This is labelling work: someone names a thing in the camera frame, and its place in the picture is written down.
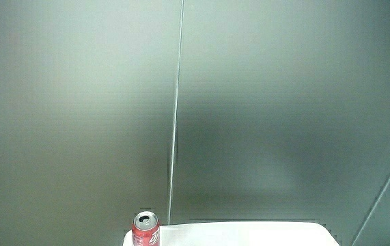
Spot red cola can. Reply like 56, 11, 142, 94
131, 210, 161, 246

